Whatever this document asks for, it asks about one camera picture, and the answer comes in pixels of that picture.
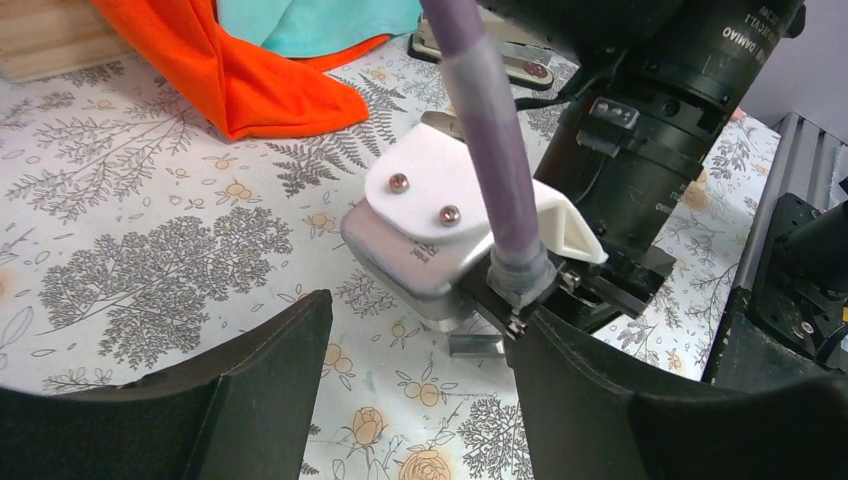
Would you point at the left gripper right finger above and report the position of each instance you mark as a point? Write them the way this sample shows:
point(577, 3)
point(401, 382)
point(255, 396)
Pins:
point(591, 411)

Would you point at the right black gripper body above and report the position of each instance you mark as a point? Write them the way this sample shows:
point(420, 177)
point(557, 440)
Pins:
point(584, 295)

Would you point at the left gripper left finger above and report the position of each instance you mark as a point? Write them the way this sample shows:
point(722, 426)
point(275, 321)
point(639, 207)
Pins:
point(241, 410)

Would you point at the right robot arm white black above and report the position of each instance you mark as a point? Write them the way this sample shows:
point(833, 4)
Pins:
point(656, 83)

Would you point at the floral table mat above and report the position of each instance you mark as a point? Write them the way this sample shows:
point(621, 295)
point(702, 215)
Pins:
point(133, 237)

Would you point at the orange t-shirt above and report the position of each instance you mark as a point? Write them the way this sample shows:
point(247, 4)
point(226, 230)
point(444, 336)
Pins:
point(244, 90)

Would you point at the teal t-shirt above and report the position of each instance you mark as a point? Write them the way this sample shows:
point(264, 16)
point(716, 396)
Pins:
point(315, 28)

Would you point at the wooden clothes rack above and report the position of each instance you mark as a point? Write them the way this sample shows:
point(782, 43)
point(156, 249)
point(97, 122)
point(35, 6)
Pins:
point(43, 38)

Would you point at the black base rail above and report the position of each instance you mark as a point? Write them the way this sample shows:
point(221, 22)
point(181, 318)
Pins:
point(785, 319)

